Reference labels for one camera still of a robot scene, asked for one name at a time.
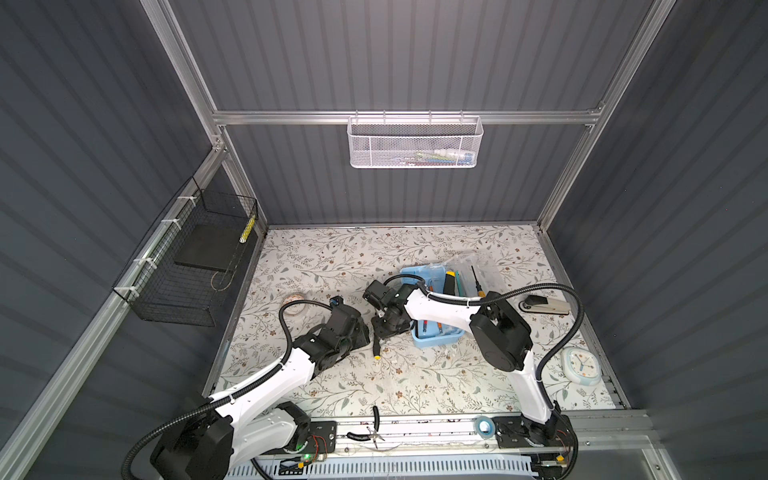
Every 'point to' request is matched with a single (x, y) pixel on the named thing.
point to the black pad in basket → (211, 246)
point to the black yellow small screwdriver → (376, 346)
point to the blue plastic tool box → (471, 274)
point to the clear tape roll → (581, 366)
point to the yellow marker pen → (245, 234)
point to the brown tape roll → (293, 297)
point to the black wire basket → (183, 275)
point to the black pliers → (372, 435)
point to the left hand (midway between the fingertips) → (364, 331)
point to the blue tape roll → (484, 426)
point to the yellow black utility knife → (449, 283)
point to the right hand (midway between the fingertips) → (383, 335)
